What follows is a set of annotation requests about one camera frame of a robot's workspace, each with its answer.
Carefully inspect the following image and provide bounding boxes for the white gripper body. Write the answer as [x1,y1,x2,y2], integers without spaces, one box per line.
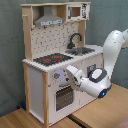
[66,65,88,91]

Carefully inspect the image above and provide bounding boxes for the oven door with window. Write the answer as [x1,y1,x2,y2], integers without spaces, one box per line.
[56,86,74,111]

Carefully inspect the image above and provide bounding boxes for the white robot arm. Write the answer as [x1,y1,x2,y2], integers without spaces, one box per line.
[66,29,128,98]

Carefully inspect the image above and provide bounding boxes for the wooden toy kitchen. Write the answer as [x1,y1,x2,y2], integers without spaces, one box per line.
[22,2,102,127]

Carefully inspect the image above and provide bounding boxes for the left oven knob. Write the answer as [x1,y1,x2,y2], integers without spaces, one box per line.
[54,73,60,79]

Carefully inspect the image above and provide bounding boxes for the grey toy sink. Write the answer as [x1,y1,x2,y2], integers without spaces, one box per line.
[65,47,95,55]

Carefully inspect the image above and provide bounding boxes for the white cupboard door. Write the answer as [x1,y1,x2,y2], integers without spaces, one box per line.
[80,57,102,106]

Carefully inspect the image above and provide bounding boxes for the black toy stovetop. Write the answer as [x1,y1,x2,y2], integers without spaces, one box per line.
[34,53,71,67]

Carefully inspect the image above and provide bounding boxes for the black toy faucet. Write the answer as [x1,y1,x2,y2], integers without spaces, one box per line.
[67,33,82,49]

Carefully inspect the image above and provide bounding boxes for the grey range hood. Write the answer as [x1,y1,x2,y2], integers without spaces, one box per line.
[35,6,64,27]

